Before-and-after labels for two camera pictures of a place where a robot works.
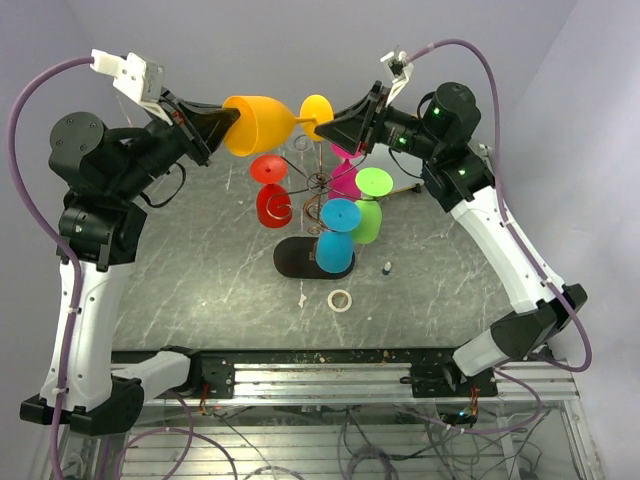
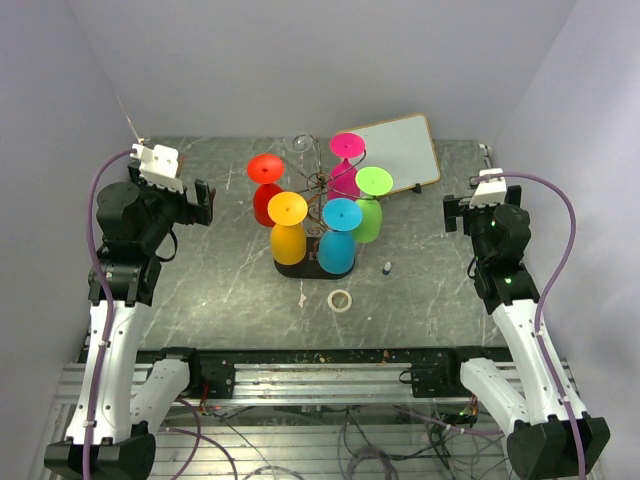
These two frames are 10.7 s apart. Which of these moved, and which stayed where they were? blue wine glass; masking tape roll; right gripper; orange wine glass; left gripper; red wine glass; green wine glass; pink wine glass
Moved: left gripper; right gripper; orange wine glass
Stayed: pink wine glass; masking tape roll; green wine glass; blue wine glass; red wine glass
